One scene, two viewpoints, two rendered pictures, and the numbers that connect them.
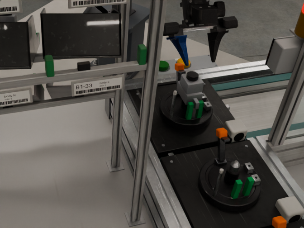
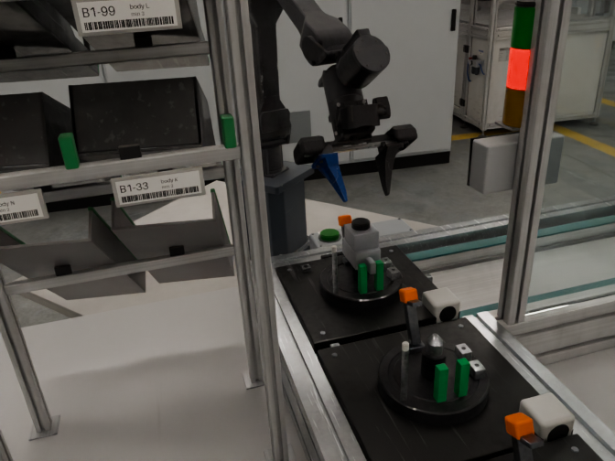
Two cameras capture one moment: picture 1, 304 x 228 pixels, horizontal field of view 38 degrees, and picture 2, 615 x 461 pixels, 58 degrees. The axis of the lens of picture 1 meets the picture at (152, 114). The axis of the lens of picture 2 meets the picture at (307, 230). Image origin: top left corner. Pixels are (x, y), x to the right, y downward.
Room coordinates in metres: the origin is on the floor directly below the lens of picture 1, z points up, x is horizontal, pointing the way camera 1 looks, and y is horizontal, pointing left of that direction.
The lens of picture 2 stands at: (0.09, -0.13, 1.48)
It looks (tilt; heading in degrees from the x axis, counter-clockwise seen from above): 26 degrees down; 9
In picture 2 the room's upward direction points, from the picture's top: 3 degrees counter-clockwise
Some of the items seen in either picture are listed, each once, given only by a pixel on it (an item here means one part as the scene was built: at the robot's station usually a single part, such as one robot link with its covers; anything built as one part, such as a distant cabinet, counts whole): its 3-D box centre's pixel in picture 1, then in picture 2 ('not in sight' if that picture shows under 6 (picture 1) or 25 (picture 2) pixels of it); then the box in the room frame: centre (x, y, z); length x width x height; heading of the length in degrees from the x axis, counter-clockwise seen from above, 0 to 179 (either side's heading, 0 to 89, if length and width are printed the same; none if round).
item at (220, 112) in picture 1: (184, 114); (361, 292); (0.89, -0.09, 0.96); 0.24 x 0.24 x 0.02; 24
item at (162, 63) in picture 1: (162, 66); (329, 236); (1.09, -0.01, 0.96); 0.04 x 0.04 x 0.02
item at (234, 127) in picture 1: (235, 130); (440, 306); (0.84, -0.22, 0.97); 0.05 x 0.05 x 0.04; 24
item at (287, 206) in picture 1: (232, 173); (434, 359); (0.66, -0.19, 1.01); 0.24 x 0.24 x 0.13; 24
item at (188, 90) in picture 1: (192, 87); (362, 242); (0.88, -0.09, 1.06); 0.08 x 0.04 x 0.07; 24
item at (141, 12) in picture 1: (120, 40); (273, 212); (1.21, 0.13, 0.96); 0.15 x 0.15 x 0.20; 65
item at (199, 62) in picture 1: (182, 72); (361, 244); (1.12, -0.08, 0.93); 0.21 x 0.07 x 0.06; 114
